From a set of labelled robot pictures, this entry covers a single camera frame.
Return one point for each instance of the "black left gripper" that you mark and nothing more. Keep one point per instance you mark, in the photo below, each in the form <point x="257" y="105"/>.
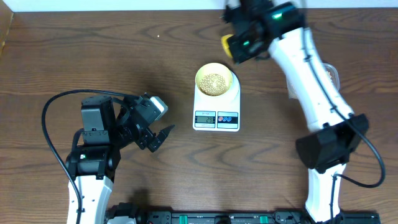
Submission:
<point x="145" y="139"/>

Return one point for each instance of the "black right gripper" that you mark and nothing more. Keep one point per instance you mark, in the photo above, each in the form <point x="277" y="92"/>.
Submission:
<point x="239" y="56"/>

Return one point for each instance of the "yellow plastic measuring scoop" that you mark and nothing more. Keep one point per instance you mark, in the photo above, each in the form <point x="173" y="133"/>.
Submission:
<point x="225" y="44"/>

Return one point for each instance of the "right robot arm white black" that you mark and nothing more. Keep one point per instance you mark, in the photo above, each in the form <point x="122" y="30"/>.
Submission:
<point x="336" y="131"/>

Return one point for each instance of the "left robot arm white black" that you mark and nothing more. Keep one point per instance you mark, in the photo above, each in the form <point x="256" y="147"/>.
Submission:
<point x="109" y="124"/>

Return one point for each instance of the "pale yellow bowl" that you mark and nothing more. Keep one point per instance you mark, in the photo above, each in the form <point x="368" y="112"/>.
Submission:
<point x="214" y="68"/>

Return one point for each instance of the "soybeans in yellow bowl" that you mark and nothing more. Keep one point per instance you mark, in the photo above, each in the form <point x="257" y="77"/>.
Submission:
<point x="213" y="84"/>

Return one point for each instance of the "white digital kitchen scale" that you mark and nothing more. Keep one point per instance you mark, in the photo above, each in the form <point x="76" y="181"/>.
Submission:
<point x="218" y="113"/>

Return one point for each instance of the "clear container of soybeans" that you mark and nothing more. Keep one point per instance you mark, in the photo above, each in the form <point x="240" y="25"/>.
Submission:
<point x="331" y="72"/>

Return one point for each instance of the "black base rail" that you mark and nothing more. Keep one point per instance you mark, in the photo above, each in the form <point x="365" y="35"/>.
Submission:
<point x="242" y="217"/>

